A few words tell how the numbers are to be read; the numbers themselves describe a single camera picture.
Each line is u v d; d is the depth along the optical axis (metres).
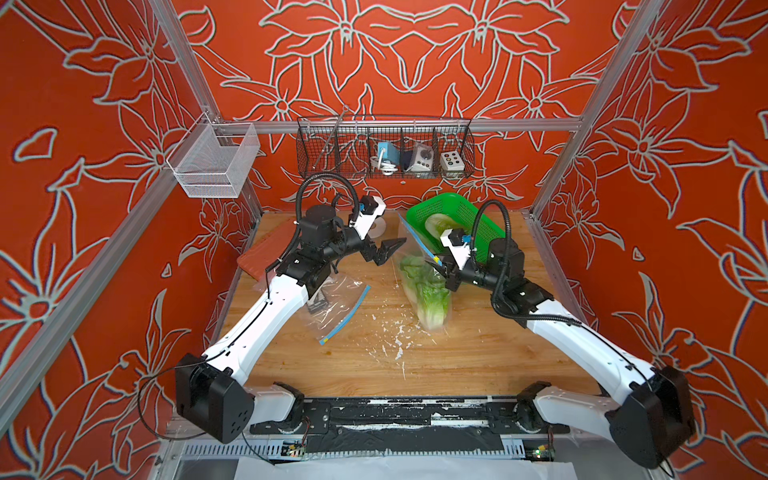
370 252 0.62
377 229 1.14
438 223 1.06
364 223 0.59
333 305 0.88
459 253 0.62
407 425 0.73
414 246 0.73
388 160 0.86
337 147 0.98
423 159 0.90
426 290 0.76
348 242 0.60
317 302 0.92
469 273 0.64
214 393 0.38
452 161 0.95
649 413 0.38
